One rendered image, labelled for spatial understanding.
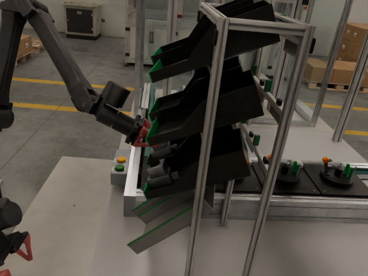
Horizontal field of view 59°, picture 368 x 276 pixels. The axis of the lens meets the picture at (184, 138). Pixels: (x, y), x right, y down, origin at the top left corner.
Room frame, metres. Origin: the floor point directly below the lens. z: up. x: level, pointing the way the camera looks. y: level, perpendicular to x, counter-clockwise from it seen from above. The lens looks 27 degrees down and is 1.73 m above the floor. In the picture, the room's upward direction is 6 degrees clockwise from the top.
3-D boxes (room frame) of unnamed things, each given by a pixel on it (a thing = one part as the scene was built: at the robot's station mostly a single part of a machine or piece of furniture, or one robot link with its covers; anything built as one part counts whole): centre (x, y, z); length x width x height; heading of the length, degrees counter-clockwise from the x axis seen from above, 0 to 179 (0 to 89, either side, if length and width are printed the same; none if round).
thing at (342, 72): (6.46, -2.81, 0.20); 1.20 x 0.80 x 0.41; 93
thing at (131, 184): (1.43, 0.22, 0.91); 0.89 x 0.06 x 0.11; 6
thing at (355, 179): (1.26, -0.70, 1.01); 0.24 x 0.24 x 0.13; 6
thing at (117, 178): (1.24, 0.27, 0.93); 0.21 x 0.07 x 0.06; 6
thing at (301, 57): (0.83, -0.12, 1.26); 0.36 x 0.21 x 0.80; 6
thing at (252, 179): (1.20, -0.21, 1.01); 0.24 x 0.24 x 0.13; 6
